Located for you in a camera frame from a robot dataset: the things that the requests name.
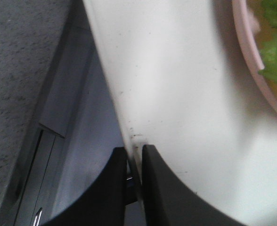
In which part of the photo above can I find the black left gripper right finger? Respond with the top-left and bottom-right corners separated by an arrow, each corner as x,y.
142,145 -> 240,226

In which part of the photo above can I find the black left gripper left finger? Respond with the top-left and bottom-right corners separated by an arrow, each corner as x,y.
44,147 -> 127,226

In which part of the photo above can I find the white bear serving tray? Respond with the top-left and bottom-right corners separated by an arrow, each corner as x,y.
84,0 -> 277,226

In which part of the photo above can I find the pink round plate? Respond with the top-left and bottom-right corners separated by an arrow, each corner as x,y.
232,0 -> 277,113

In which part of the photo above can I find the black built-in dishwasher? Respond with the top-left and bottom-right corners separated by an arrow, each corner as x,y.
0,25 -> 124,226

